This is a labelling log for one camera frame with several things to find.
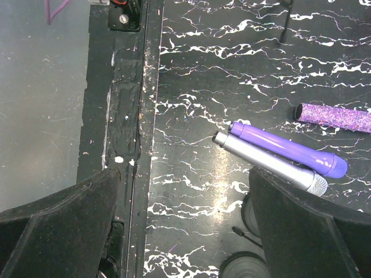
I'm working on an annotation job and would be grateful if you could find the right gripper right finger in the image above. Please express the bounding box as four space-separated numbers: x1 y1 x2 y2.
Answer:
249 167 370 277

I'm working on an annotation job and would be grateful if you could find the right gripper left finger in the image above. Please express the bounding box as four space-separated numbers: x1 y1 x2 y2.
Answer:
1 168 121 277

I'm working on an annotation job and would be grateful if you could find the glitter purple microphone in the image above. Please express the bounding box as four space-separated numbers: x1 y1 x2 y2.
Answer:
294 103 370 133

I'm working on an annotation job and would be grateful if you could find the black tripod mic stand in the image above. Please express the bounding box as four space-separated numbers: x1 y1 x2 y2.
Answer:
279 0 294 44

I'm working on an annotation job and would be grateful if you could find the black round-base stand left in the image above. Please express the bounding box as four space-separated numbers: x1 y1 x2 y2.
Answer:
241 193 260 237

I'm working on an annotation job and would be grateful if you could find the black round-base stand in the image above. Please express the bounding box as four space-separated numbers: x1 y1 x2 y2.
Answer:
219 251 271 278
241 193 260 237

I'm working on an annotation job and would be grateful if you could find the black round-base stand right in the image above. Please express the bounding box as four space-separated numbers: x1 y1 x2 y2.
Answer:
219 251 271 278

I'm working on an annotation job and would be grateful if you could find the silver microphone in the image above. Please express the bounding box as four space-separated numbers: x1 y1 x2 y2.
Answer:
213 131 328 197

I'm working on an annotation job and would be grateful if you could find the black tripod stand with ring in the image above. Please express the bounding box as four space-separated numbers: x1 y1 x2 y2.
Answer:
232 226 263 248

